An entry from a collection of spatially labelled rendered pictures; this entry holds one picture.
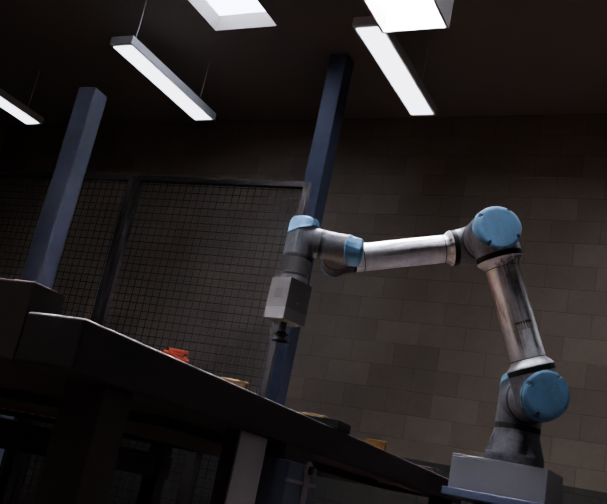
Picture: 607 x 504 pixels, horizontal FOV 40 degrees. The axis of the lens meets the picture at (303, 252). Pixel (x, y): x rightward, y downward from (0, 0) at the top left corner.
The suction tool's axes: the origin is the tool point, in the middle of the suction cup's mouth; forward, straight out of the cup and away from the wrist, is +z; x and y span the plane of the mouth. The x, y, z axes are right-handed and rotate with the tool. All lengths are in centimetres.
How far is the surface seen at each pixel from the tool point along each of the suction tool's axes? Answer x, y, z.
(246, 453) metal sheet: 42, 50, 30
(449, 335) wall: -223, -466, -120
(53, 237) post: -190, -52, -53
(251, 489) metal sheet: 41, 46, 35
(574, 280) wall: -129, -487, -176
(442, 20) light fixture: -65, -141, -192
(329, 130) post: -285, -331, -255
